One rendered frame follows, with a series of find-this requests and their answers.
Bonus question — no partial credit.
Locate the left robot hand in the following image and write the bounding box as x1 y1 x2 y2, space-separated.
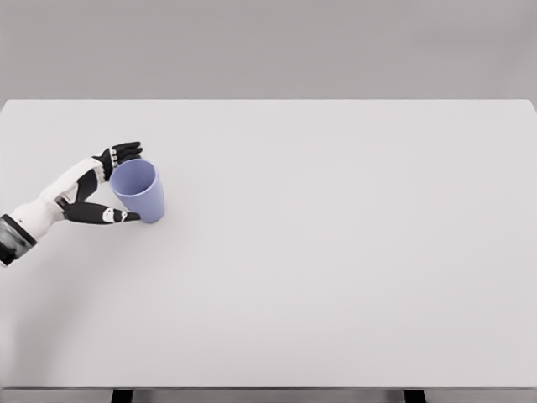
35 141 143 226

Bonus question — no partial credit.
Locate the lavender plastic cup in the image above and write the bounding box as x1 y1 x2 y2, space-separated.
109 158 165 225

